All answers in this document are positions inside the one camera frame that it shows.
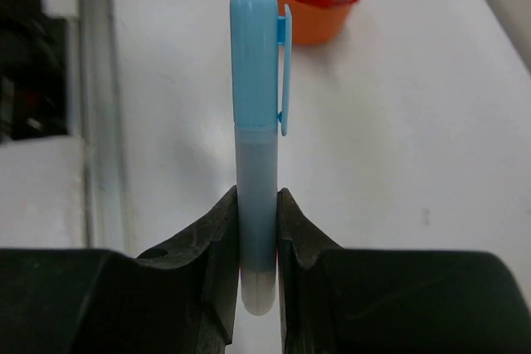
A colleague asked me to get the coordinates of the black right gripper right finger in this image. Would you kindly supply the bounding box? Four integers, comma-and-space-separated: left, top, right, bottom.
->
277, 189, 521, 353

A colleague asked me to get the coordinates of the light blue highlighter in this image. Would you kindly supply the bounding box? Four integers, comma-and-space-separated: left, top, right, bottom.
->
230, 0, 293, 316

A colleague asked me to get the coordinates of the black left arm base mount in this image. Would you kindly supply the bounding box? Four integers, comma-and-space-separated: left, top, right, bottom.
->
1, 0, 68, 143

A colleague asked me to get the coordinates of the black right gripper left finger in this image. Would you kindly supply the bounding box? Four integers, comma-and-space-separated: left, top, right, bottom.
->
1, 189, 239, 353

